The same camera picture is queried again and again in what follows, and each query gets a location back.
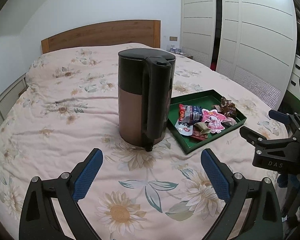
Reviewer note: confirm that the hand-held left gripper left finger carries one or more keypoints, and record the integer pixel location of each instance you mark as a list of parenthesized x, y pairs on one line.
[(87, 175)]

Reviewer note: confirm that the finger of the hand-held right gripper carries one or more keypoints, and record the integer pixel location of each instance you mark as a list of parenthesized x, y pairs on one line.
[(278, 116), (250, 135)]

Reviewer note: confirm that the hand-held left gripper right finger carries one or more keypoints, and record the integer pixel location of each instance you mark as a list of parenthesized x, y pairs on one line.
[(216, 175)]

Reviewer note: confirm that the pink striped snack packet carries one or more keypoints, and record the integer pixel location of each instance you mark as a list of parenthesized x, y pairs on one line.
[(230, 121)]

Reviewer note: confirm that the brown snack packet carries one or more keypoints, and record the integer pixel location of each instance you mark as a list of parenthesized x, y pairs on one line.
[(228, 106)]

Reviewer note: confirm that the pink cartoon snack packet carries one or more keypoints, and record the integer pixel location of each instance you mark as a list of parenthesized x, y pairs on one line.
[(215, 121)]

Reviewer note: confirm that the dark red snack packet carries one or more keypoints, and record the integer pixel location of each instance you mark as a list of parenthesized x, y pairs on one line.
[(198, 136)]

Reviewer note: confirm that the small green snack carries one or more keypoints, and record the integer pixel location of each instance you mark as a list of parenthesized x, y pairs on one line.
[(202, 128)]

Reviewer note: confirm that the red and white snack packet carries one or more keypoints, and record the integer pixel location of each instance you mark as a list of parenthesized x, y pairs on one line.
[(183, 127)]

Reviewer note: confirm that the dark blue snack packet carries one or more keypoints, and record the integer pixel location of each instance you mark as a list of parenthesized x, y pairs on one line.
[(193, 113)]

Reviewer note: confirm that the green tray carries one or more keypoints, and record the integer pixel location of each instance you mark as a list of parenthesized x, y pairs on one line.
[(202, 97)]

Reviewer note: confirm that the white drawer unit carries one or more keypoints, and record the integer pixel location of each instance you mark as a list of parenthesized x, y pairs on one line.
[(298, 75)]

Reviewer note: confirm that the floral pink bed blanket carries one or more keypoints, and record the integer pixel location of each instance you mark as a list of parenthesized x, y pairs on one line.
[(65, 130)]

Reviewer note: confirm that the brown and black electric kettle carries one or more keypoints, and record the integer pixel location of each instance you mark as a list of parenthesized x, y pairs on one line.
[(135, 105)]

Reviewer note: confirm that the white slatted radiator cover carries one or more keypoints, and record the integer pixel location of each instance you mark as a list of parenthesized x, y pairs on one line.
[(5, 105)]

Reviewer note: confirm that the small items on nightstand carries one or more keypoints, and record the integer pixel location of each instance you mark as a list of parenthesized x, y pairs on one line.
[(173, 50)]

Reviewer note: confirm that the wooden bed headboard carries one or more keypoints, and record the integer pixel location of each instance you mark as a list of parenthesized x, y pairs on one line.
[(102, 33)]

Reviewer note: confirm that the wall socket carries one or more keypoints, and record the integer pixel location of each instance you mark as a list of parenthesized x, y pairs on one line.
[(173, 38)]

